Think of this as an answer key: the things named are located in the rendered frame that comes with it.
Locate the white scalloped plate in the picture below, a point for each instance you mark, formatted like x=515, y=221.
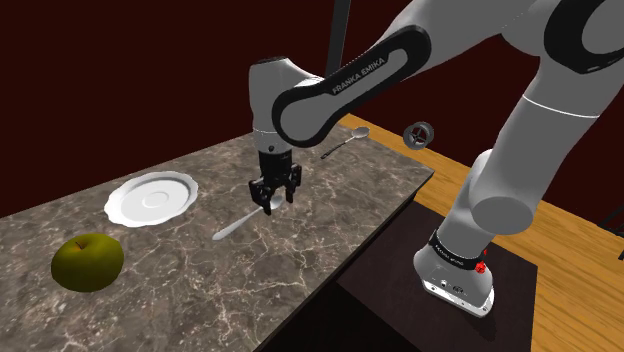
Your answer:
x=152, y=198

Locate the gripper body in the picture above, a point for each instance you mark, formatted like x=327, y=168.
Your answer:
x=275, y=168

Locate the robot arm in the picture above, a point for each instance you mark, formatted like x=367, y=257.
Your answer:
x=531, y=146

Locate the all silver spoon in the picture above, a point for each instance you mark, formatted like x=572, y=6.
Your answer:
x=239, y=225

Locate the dark grey upright pole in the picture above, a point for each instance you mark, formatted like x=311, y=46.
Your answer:
x=338, y=36

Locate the dark robot stand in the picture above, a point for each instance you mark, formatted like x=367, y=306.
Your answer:
x=390, y=282

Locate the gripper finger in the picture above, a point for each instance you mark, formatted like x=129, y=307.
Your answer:
x=262, y=195
x=294, y=180

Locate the green apple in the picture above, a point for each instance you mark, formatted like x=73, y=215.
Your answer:
x=88, y=262

